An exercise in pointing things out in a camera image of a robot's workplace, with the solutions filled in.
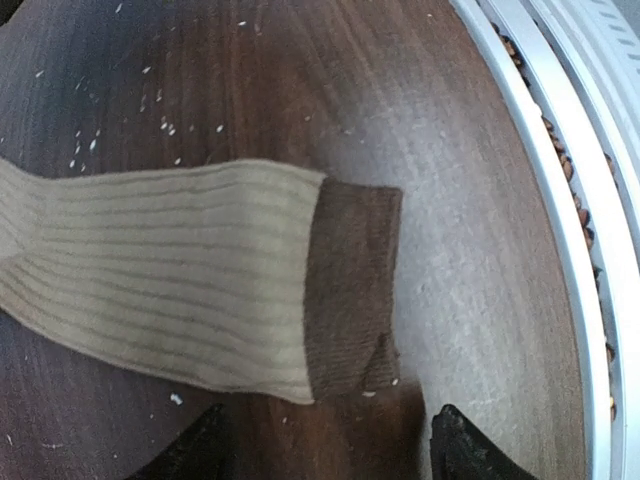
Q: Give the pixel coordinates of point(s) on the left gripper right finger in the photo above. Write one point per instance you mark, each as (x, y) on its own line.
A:
(459, 450)

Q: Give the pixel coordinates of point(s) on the tan ribbed sock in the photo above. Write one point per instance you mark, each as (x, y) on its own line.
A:
(248, 276)

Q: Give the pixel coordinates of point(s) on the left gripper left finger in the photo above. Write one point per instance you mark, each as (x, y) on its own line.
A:
(197, 453)

